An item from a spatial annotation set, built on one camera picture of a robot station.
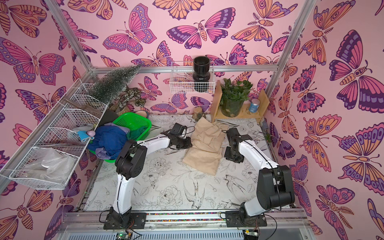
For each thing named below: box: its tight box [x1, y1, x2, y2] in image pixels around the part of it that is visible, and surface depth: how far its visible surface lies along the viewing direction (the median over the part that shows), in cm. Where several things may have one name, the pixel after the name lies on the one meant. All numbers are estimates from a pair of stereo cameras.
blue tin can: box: [249, 98, 261, 114], surface depth 111 cm
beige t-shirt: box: [182, 116, 229, 176], surface depth 100 cm
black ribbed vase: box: [192, 56, 211, 93], surface depth 84 cm
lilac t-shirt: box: [95, 122, 131, 160], surface depth 88 cm
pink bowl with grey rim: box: [135, 110, 149, 120], surface depth 123 cm
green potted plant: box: [220, 78, 253, 118], surface depth 102 cm
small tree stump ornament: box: [192, 106, 206, 122], surface depth 116 cm
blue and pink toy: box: [77, 130, 96, 143], surface depth 69 cm
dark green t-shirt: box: [126, 126, 148, 141], surface depth 102 cm
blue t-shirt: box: [87, 125, 128, 160], surface depth 92 cm
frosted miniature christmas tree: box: [88, 65, 142, 104], surface depth 76 cm
